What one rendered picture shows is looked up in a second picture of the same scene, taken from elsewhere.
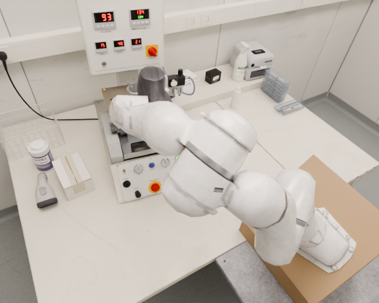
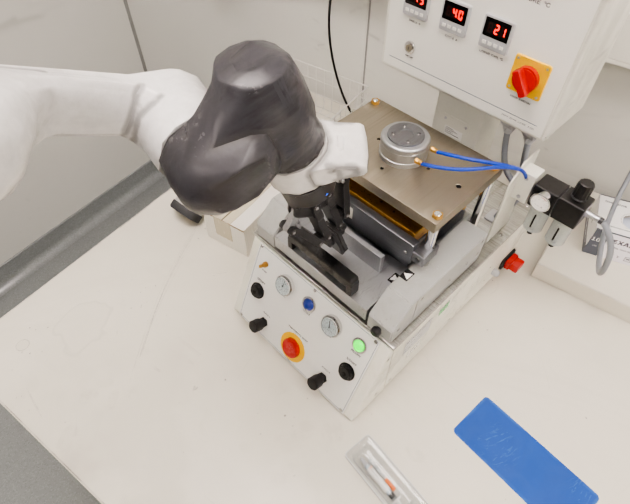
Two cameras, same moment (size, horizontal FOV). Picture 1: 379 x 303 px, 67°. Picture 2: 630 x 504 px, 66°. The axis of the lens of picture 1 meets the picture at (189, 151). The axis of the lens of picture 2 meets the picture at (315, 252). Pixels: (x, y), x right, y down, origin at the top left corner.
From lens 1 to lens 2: 0.76 m
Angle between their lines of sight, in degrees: 45
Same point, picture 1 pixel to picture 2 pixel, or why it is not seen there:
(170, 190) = not seen: outside the picture
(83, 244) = (132, 301)
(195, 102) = (626, 307)
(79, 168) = (255, 204)
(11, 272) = not seen: hidden behind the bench
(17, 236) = not seen: hidden behind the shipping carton
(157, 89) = (214, 108)
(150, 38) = (539, 41)
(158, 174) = (310, 332)
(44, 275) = (69, 281)
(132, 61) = (470, 79)
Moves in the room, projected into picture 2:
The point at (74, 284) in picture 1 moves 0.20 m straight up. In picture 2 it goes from (61, 328) to (14, 270)
